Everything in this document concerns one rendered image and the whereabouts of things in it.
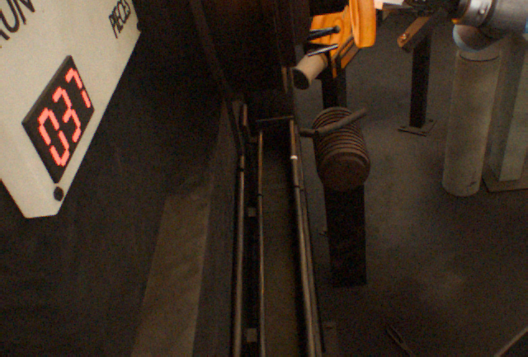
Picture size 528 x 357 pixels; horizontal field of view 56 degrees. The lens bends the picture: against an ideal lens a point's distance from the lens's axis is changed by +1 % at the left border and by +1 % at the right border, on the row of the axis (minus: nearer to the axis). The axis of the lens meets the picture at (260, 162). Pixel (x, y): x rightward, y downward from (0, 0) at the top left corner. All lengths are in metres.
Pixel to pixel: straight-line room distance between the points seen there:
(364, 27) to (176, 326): 0.74
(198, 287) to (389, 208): 1.34
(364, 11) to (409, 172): 1.00
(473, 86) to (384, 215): 0.52
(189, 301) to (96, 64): 0.23
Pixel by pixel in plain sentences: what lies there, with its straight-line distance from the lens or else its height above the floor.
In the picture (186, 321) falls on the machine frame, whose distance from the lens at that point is 0.47.
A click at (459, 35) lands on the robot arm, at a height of 0.69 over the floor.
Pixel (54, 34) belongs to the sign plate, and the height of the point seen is 1.13.
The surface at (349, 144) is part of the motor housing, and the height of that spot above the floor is 0.53.
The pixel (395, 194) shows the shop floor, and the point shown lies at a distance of 1.83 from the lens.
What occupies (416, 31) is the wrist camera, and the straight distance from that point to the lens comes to 1.13.
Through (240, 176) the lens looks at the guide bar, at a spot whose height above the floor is 0.76.
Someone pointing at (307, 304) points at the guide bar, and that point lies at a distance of 0.67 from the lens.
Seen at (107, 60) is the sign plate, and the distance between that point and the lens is 0.42.
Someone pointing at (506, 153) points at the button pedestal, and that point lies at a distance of 1.84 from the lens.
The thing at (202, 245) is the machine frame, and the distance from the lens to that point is 0.52.
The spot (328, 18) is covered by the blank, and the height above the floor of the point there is 0.76.
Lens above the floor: 1.24
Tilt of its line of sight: 38 degrees down
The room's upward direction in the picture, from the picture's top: 11 degrees counter-clockwise
